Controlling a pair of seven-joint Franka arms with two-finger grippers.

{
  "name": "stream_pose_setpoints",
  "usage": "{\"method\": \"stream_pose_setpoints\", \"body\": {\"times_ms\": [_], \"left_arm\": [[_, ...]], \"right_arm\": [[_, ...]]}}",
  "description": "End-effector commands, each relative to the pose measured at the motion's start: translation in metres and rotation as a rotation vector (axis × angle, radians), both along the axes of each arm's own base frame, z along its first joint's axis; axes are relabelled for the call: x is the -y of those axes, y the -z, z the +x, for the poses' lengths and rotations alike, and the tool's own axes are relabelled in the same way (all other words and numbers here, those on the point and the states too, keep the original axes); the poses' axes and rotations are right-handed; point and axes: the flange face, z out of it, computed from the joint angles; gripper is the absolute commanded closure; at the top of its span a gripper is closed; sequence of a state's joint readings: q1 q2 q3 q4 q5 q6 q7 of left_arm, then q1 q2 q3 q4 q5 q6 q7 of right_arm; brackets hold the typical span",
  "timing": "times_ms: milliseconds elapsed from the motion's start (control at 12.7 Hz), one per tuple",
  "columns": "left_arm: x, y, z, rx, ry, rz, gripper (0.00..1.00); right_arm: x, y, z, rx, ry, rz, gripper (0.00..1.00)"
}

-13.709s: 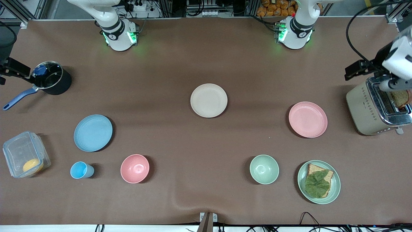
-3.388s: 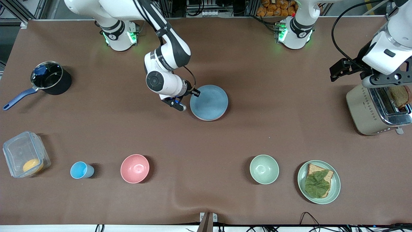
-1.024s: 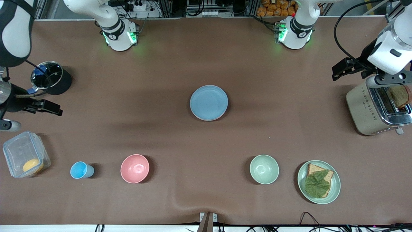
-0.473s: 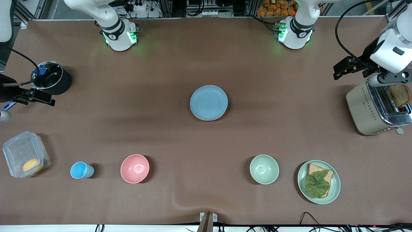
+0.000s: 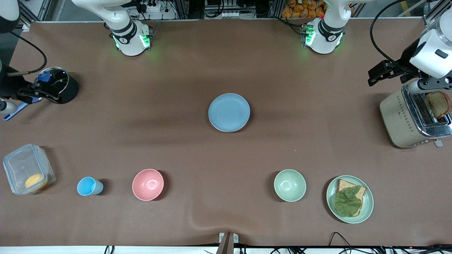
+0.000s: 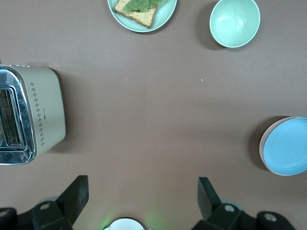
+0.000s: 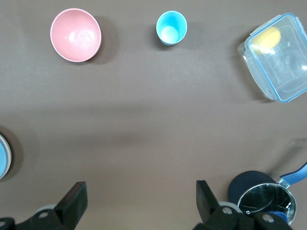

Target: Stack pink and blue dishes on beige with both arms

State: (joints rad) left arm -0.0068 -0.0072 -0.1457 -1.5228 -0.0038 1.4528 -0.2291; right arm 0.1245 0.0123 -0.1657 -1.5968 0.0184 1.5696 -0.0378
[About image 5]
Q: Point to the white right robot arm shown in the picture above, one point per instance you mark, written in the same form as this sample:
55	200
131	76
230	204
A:
123	35

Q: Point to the clear plastic container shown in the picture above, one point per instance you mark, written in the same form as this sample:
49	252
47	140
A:
17	165

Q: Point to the silver aluminium frame rail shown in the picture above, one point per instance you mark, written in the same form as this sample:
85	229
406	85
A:
35	12
434	14

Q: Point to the glass lid with blue knob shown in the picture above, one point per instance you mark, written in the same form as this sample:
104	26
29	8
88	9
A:
56	76

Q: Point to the blue cup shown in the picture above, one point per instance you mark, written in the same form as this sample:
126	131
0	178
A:
86	186

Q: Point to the green lettuce leaf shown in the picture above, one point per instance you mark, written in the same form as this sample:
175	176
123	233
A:
348	203

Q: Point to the orange snack bag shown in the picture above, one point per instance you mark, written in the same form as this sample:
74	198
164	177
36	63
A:
303	8

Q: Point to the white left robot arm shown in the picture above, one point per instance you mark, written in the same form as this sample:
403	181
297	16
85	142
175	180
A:
429	61

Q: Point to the green bowl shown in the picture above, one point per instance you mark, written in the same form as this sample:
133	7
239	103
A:
290	185

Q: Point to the pink bowl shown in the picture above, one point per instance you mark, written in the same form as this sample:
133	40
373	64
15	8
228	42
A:
148	184

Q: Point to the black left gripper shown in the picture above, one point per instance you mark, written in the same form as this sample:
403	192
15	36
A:
406	60

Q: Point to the beige chrome toaster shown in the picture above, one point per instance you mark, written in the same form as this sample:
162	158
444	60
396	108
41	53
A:
397	120

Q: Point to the metal bracket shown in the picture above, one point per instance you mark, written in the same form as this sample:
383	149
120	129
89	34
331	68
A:
227	241

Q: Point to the dark toast slice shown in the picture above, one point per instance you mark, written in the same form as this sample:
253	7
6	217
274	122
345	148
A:
438	104

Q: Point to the blue plate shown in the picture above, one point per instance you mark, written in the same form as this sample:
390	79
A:
229	112

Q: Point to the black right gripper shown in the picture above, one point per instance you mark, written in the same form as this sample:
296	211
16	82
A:
7	85

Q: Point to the brown bread slice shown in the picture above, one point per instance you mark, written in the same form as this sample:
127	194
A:
344	184

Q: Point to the orange round food piece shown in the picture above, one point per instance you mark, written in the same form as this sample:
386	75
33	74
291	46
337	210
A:
35	181

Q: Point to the green plate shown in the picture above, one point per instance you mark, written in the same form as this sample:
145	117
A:
368	203

